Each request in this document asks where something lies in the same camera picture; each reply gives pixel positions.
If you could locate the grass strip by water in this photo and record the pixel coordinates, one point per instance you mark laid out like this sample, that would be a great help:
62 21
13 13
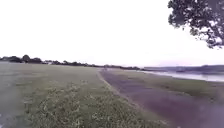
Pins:
180 84

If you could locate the distant row of trees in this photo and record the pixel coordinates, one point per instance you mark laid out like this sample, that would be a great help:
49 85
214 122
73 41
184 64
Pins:
30 60

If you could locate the dark asphalt path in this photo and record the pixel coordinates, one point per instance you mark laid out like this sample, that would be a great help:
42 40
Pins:
173 106

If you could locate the distant wooded shore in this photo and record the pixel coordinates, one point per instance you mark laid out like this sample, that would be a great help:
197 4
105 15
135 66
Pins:
196 69

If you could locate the wide grass field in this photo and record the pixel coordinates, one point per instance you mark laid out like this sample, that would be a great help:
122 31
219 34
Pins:
60 93

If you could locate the pale water surface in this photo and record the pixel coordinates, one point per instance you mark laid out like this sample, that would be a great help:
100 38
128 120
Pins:
200 76

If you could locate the overhanging leafy tree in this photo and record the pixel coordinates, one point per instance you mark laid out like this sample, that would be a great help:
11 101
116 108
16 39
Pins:
203 16

